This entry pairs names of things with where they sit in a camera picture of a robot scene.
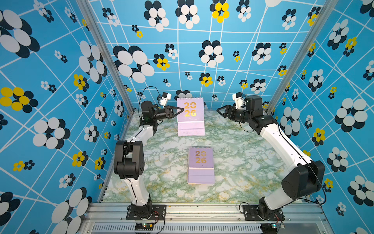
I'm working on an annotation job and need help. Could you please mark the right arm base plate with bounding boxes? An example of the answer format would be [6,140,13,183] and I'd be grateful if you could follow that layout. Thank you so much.
[239,204,285,222]

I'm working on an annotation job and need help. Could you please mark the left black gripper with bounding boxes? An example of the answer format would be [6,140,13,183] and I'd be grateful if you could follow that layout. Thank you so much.
[151,108,183,123]

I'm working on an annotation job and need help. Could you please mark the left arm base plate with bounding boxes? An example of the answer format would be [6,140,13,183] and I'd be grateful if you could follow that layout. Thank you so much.
[126,204,167,221]

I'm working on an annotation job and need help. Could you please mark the left aluminium corner post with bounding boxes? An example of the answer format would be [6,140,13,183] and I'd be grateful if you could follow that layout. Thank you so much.
[77,0,134,117]

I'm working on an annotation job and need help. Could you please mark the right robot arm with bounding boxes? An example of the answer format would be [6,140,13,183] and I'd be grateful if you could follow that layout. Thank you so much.
[216,93,325,220]

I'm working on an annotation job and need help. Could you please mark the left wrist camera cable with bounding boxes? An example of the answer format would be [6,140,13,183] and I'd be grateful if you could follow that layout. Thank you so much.
[138,85,163,118]

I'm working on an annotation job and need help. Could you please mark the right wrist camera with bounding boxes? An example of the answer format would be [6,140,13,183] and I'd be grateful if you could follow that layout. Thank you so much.
[232,92,245,110]

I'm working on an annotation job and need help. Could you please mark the aluminium front rail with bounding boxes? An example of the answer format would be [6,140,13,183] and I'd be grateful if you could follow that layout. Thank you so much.
[79,202,333,234]

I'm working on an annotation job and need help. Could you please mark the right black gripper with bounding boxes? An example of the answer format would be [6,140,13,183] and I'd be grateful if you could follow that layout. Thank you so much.
[217,106,252,125]

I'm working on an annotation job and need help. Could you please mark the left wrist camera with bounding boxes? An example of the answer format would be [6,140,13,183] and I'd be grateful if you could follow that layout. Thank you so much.
[159,92,171,107]

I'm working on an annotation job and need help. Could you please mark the aluminium corner post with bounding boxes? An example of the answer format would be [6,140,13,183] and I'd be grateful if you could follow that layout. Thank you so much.
[77,0,134,117]
[266,0,339,114]

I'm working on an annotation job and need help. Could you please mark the circuit board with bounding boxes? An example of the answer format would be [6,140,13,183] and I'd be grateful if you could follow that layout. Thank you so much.
[134,223,154,233]
[261,223,284,234]

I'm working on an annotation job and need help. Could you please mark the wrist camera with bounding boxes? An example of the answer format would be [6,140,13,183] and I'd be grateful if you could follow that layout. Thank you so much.
[159,92,171,107]
[232,92,245,110]

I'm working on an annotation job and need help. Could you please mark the right aluminium corner post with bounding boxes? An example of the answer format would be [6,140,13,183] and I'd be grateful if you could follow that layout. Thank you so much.
[266,0,339,114]

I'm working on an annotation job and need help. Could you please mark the purple calendar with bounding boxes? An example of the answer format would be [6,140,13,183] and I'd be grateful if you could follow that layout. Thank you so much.
[187,147,215,185]
[177,97,205,137]

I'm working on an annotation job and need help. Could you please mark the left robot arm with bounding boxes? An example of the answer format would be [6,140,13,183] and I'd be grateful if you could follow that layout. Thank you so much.
[114,101,184,219]

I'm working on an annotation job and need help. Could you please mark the left circuit board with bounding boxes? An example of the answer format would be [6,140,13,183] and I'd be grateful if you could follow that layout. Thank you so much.
[134,223,154,233]

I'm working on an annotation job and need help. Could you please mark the right circuit board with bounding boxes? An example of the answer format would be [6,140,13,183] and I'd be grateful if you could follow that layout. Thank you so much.
[261,223,284,234]

